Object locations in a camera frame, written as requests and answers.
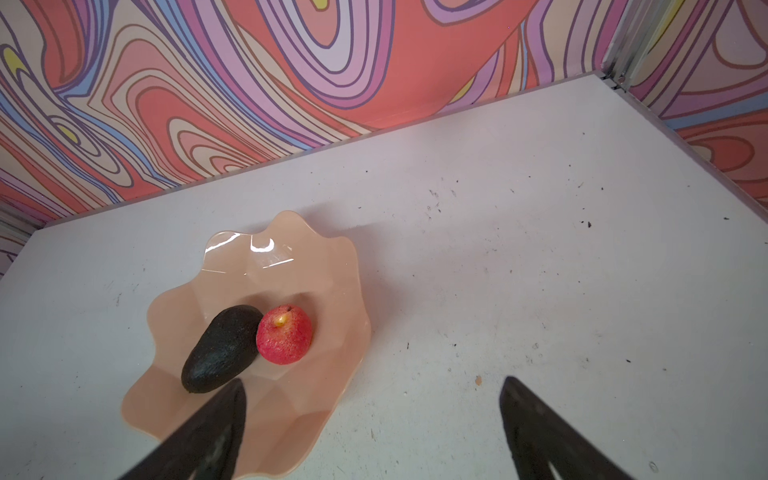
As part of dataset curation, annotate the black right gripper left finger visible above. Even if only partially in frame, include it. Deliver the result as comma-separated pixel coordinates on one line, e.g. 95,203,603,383
121,379,247,480

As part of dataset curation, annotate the pink wavy fruit bowl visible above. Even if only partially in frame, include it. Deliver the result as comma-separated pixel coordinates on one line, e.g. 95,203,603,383
121,211,372,479

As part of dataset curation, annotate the dark avocado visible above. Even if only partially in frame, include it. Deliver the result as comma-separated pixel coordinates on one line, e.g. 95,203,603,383
180,305,263,394

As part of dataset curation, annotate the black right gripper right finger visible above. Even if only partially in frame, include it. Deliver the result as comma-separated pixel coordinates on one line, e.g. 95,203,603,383
499,376,630,479

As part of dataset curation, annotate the red fake apple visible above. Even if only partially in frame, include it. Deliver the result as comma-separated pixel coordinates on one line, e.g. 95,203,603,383
256,304,313,365

